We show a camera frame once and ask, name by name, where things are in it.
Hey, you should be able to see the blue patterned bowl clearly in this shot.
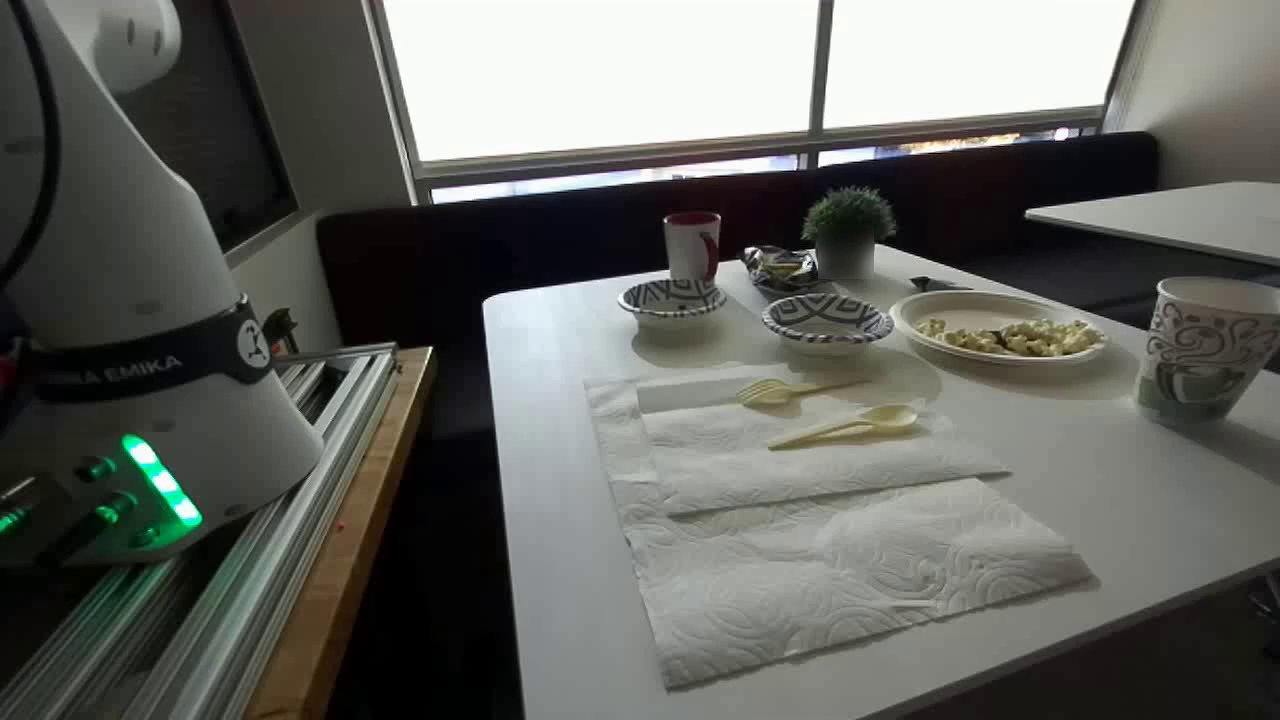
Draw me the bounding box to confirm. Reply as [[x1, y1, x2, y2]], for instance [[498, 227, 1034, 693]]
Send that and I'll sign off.
[[616, 278, 732, 330], [759, 289, 895, 352]]

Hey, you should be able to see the cream plastic fork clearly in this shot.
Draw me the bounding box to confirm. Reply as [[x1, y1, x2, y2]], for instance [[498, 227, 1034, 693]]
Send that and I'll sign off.
[[739, 376, 873, 412]]

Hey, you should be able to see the patterned paper coffee cup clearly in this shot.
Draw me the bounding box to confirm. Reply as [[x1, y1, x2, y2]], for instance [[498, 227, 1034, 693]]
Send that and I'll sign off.
[[1137, 271, 1280, 434]]

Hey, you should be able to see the folded white paper towel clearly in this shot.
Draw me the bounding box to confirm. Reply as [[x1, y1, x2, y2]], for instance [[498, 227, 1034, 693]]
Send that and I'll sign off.
[[630, 369, 1011, 521]]

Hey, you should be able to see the red ceramic mug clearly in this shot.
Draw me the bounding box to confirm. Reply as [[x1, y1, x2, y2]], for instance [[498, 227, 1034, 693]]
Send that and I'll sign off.
[[660, 209, 725, 289]]

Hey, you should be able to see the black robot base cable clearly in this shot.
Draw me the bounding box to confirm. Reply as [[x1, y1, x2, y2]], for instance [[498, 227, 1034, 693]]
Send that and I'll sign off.
[[0, 0, 64, 289]]

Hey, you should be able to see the chopped food pile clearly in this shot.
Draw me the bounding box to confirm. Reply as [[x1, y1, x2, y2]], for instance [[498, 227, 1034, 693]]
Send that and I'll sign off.
[[917, 313, 1098, 359]]

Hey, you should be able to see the aluminium rail frame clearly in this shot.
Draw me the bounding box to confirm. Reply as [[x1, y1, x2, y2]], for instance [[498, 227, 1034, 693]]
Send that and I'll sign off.
[[0, 341, 402, 720]]

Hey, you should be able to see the wooden base platform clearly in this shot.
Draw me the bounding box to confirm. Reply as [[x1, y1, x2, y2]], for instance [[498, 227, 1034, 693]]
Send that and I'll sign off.
[[244, 345, 441, 720]]

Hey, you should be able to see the white side table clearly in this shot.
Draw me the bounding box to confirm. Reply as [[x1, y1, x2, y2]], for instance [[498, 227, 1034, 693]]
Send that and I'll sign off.
[[1021, 175, 1280, 271]]

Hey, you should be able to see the cream plastic spoon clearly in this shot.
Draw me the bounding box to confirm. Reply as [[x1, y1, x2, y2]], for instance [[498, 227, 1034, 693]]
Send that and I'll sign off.
[[766, 406, 923, 455]]

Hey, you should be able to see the bowl with food pieces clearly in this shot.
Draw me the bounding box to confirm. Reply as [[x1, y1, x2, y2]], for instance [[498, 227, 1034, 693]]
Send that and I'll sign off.
[[887, 289, 1112, 369]]

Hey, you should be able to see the large white paper towel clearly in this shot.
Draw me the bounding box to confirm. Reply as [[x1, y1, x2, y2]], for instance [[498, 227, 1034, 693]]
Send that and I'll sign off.
[[583, 364, 1098, 695]]

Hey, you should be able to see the dark upholstered bench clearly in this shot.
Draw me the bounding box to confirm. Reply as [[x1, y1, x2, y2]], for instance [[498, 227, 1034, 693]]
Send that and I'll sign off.
[[316, 129, 1280, 720]]

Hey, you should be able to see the dark snack packet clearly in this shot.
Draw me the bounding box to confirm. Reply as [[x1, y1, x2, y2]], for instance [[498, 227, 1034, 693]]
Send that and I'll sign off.
[[739, 239, 822, 298]]

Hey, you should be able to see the large window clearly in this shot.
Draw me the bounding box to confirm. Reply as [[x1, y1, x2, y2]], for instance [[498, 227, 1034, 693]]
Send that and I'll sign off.
[[362, 0, 1143, 209]]

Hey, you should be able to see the small green potted plant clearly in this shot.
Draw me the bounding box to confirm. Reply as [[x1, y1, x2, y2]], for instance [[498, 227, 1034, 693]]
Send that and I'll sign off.
[[798, 186, 900, 281]]

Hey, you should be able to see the dark framed wall panel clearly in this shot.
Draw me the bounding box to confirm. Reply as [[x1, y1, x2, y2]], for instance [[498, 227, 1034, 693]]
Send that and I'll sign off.
[[111, 0, 304, 258]]

